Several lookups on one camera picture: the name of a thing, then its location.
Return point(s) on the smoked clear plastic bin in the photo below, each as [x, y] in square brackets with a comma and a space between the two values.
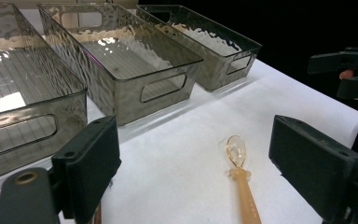
[217, 71]
[155, 90]
[28, 77]

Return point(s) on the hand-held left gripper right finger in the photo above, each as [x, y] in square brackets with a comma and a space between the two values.
[313, 165]

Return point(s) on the white table cover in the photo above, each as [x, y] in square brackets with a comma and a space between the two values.
[183, 155]

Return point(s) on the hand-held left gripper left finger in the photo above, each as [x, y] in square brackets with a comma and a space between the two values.
[87, 168]

